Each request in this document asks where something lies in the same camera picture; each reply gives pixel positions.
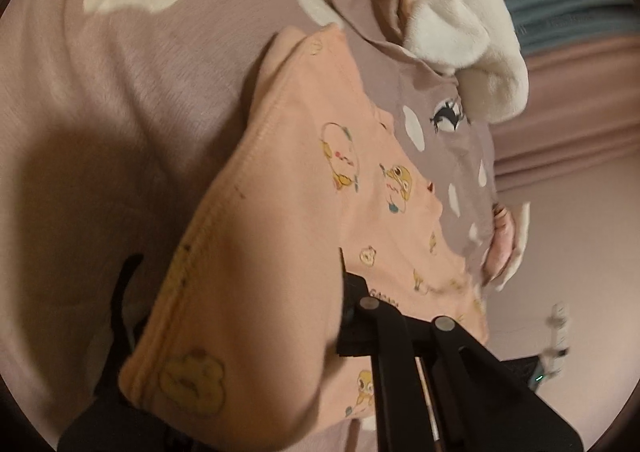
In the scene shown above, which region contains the mauve polka dot bedspread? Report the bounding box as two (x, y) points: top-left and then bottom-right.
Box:
(0, 0), (501, 452)

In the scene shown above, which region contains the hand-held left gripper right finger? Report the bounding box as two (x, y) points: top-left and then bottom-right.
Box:
(336, 248), (582, 452)

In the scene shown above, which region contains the white wall socket strip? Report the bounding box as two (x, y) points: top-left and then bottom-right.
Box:
(542, 301), (572, 379)

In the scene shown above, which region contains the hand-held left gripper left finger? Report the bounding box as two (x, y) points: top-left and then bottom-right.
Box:
(57, 253), (212, 452)

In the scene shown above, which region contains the white fleece garment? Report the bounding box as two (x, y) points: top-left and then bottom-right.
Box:
(380, 0), (530, 124)

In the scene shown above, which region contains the folded pink garment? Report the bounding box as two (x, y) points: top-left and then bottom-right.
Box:
(481, 202), (518, 285)

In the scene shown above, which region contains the folded pink cloth stack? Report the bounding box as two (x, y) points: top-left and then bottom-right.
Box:
(487, 40), (640, 194)

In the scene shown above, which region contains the small pink cloth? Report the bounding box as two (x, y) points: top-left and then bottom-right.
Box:
(392, 0), (420, 33)

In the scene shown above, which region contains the orange duck print pajama top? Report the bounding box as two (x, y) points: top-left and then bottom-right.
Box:
(117, 24), (493, 452)

